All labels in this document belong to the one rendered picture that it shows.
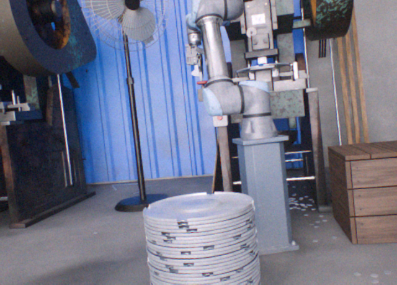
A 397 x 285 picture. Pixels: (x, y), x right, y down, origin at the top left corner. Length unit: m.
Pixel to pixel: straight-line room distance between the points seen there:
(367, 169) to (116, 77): 2.66
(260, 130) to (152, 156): 2.22
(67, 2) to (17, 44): 0.67
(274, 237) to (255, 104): 0.53
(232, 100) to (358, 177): 0.57
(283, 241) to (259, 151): 0.37
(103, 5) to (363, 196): 1.83
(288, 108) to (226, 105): 0.69
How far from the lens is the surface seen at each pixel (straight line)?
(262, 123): 1.63
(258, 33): 2.42
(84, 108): 3.96
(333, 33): 2.44
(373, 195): 1.74
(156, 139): 3.74
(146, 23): 2.73
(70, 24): 3.14
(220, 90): 1.61
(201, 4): 1.78
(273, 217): 1.67
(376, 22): 3.78
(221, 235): 0.98
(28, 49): 2.62
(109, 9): 2.68
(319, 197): 2.24
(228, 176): 2.22
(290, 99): 2.23
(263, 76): 2.30
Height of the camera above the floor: 0.58
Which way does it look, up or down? 3 degrees down
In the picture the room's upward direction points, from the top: 6 degrees counter-clockwise
